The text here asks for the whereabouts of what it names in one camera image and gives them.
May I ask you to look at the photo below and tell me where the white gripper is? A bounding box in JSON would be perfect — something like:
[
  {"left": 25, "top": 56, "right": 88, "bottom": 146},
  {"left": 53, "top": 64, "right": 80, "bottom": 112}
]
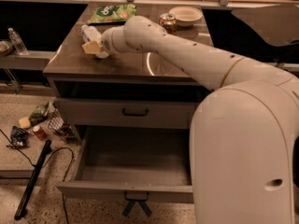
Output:
[{"left": 82, "top": 26, "right": 135, "bottom": 54}]

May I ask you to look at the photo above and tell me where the clear plastic water bottle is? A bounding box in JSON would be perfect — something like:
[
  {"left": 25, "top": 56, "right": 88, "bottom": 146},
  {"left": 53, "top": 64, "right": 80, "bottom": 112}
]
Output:
[{"left": 80, "top": 24, "right": 110, "bottom": 60}]

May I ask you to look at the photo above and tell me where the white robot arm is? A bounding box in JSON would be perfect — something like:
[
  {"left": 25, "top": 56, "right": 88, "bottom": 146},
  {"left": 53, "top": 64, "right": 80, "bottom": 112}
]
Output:
[{"left": 99, "top": 16, "right": 299, "bottom": 224}]

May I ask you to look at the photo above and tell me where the closed grey top drawer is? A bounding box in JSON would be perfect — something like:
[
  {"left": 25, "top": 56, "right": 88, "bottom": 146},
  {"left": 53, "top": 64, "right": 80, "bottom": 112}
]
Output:
[{"left": 55, "top": 98, "right": 196, "bottom": 129}]

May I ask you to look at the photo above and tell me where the small water bottle on shelf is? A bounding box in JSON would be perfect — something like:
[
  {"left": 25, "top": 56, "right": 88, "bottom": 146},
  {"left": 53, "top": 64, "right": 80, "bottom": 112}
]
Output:
[{"left": 8, "top": 27, "right": 28, "bottom": 55}]

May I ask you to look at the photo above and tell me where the grey drawer cabinet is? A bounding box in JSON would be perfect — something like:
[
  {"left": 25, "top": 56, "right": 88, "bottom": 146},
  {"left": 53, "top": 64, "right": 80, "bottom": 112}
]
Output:
[{"left": 43, "top": 2, "right": 216, "bottom": 203}]

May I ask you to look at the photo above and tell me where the open grey middle drawer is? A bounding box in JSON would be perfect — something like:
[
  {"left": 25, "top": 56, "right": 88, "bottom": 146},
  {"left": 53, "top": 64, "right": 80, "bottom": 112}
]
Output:
[{"left": 57, "top": 126, "right": 193, "bottom": 203}]

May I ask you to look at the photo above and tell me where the green chip bag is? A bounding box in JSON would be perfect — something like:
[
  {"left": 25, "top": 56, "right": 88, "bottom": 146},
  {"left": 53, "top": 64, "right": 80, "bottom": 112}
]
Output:
[{"left": 87, "top": 4, "right": 136, "bottom": 24}]

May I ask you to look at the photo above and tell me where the gold soda can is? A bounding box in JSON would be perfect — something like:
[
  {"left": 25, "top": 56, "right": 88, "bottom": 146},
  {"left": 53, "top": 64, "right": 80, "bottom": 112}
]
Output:
[{"left": 159, "top": 13, "right": 177, "bottom": 35}]

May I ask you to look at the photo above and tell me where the bowl on left shelf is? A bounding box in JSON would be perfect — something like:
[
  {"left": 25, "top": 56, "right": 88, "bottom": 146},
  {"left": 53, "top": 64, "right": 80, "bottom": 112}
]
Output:
[{"left": 0, "top": 40, "right": 14, "bottom": 57}]

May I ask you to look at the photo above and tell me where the green bag on floor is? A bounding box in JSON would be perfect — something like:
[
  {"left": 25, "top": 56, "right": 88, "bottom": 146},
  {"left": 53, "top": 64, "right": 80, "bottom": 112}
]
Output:
[{"left": 29, "top": 102, "right": 50, "bottom": 126}]

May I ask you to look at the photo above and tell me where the colourful snack pack on floor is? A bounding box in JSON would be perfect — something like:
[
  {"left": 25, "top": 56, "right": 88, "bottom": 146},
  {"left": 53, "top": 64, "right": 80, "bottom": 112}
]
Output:
[{"left": 58, "top": 124, "right": 78, "bottom": 143}]

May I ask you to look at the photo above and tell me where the white ceramic bowl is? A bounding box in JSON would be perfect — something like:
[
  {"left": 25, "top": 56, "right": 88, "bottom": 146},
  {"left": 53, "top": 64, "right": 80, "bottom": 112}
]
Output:
[{"left": 169, "top": 7, "right": 203, "bottom": 27}]

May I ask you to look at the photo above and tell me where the red can on floor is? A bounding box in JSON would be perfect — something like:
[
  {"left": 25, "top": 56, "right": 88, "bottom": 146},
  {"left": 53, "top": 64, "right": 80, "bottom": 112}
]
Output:
[{"left": 33, "top": 125, "right": 47, "bottom": 141}]

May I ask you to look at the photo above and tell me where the yellow sponge on floor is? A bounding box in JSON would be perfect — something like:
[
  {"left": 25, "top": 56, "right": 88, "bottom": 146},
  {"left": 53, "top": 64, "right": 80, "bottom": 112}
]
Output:
[{"left": 19, "top": 117, "right": 31, "bottom": 129}]

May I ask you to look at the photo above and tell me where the dark snack bag on floor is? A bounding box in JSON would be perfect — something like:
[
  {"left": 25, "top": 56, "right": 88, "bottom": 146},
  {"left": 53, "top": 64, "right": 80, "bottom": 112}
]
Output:
[{"left": 7, "top": 126, "right": 29, "bottom": 148}]

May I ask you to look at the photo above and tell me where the black rod on floor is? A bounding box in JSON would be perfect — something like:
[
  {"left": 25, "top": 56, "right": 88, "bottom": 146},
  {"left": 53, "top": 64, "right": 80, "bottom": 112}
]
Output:
[{"left": 14, "top": 140, "right": 51, "bottom": 220}]

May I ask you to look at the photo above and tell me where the black office chair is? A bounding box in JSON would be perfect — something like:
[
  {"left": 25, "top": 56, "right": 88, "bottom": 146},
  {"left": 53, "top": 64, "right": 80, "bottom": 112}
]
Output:
[{"left": 232, "top": 5, "right": 299, "bottom": 66}]

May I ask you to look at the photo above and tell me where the wire basket on floor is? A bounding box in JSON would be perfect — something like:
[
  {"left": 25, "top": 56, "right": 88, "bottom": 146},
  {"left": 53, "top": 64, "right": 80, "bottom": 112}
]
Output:
[{"left": 48, "top": 109, "right": 64, "bottom": 131}]

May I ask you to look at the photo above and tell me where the black cable on floor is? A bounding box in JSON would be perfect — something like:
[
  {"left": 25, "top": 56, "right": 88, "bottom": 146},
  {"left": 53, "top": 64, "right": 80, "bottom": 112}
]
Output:
[{"left": 0, "top": 128, "right": 76, "bottom": 224}]

